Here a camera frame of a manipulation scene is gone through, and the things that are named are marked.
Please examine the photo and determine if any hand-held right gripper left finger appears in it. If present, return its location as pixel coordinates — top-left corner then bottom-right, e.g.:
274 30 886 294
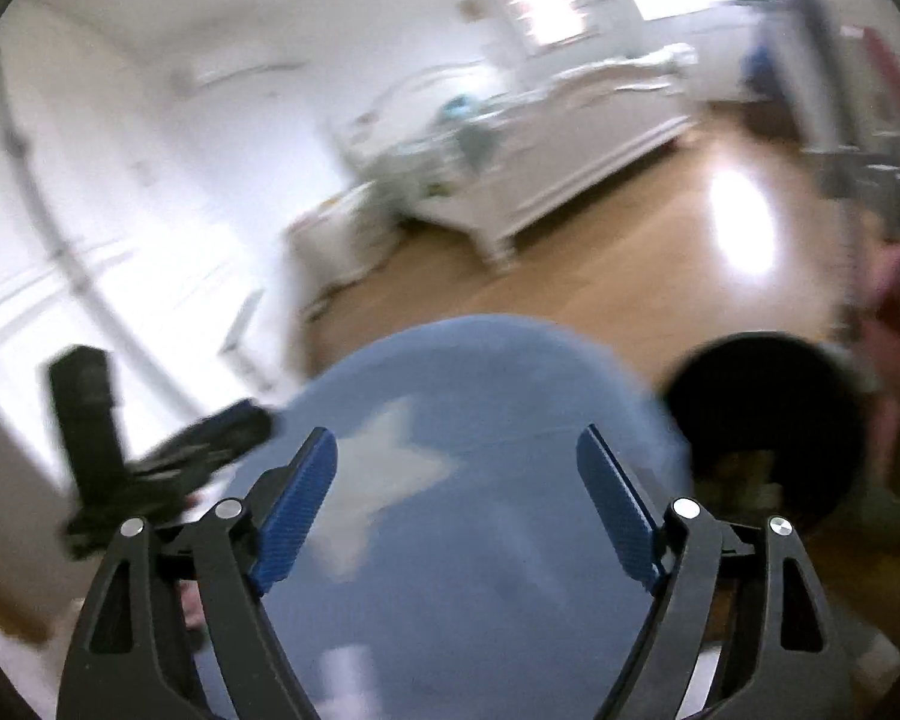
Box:
56 427 338 720

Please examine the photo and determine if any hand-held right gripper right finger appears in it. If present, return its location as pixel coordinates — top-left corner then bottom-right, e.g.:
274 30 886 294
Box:
576 424 852 720

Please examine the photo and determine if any black round trash bin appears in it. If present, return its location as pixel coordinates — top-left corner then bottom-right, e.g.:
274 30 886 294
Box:
664 331 867 541

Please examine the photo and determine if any blue round star rug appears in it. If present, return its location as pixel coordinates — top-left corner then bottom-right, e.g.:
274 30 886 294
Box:
195 313 695 720

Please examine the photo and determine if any white wardrobe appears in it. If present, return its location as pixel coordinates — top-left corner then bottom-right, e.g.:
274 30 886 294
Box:
0 15 271 466

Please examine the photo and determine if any white nightstand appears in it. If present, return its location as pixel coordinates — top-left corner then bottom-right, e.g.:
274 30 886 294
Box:
285 180 398 316

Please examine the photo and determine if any white bed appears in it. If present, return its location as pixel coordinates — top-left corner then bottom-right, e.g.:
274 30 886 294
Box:
330 41 702 271

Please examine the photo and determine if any white air conditioner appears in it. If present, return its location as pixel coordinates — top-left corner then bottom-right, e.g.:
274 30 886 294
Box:
187 60 301 91

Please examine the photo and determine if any pink grey desk chair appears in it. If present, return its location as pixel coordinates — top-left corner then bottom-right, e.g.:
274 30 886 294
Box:
750 0 900 391

